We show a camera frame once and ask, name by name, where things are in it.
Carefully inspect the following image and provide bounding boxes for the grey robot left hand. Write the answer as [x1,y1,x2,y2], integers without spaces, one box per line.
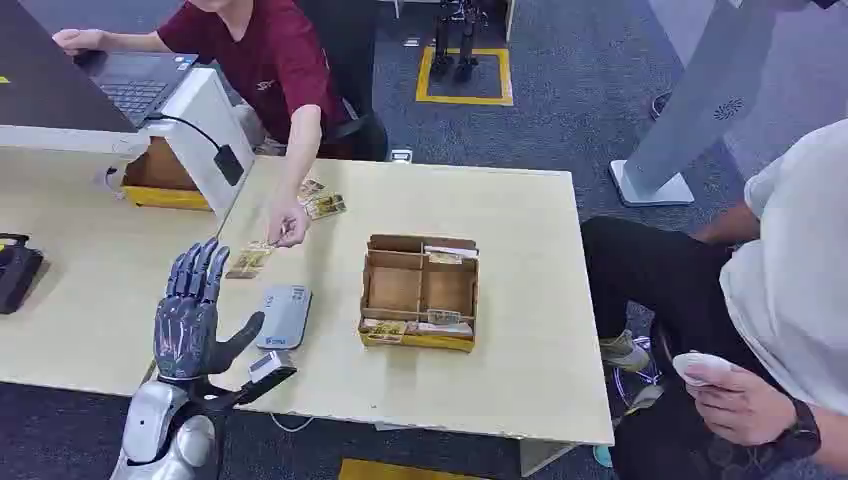
[152,237,267,384]

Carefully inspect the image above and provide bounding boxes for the person's right hand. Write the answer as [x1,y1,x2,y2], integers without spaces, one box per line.
[266,202,313,250]

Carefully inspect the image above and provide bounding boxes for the printed card pile, fanned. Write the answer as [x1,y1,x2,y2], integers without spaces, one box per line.
[297,178,348,222]

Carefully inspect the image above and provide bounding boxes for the printed card pile, brown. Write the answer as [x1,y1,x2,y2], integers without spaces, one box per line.
[224,241,276,282]

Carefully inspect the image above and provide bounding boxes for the grey card reader device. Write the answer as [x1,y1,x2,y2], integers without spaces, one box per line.
[254,284,313,352]

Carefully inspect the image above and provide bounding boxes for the white laptop stand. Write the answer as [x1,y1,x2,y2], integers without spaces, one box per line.
[0,66,257,221]

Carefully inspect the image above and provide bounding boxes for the cardboard box with yellow base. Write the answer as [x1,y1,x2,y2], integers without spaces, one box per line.
[121,135,214,213]

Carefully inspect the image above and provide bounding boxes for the wooden card box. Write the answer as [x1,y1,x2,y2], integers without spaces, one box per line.
[356,233,481,354]

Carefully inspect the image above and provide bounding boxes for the cards in box front slot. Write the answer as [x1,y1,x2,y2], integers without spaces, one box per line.
[359,309,476,347]

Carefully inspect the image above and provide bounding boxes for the cards in box slot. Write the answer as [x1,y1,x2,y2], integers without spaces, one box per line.
[359,309,476,347]
[422,245,480,267]

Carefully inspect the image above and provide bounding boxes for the cards in box rear slot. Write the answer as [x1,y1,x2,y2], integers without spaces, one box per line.
[422,245,480,267]

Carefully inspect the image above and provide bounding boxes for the person in red shirt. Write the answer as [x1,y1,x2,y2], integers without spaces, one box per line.
[52,0,391,250]

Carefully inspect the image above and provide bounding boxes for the black device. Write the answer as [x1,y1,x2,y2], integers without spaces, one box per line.
[0,232,46,317]

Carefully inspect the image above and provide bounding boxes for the black robot legs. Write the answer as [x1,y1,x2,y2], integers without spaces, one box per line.
[429,0,490,85]

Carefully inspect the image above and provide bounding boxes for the dark laptop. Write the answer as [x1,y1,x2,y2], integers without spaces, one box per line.
[0,0,200,134]

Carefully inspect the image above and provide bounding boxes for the white floor kiosk stand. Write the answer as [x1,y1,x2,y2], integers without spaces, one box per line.
[608,0,848,209]

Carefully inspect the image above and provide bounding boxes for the white object in hand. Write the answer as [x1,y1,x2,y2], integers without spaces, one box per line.
[671,351,733,390]

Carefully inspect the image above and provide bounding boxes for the person in white shirt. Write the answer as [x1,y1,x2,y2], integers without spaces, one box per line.
[580,117,848,480]

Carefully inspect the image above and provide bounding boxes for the black wristwatch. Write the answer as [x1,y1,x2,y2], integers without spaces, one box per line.
[772,397,823,463]

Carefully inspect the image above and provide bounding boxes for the black power adapter with cable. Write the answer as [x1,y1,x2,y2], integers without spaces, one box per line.
[146,113,246,188]

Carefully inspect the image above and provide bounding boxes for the white cable under desk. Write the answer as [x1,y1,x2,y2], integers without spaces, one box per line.
[268,413,317,435]

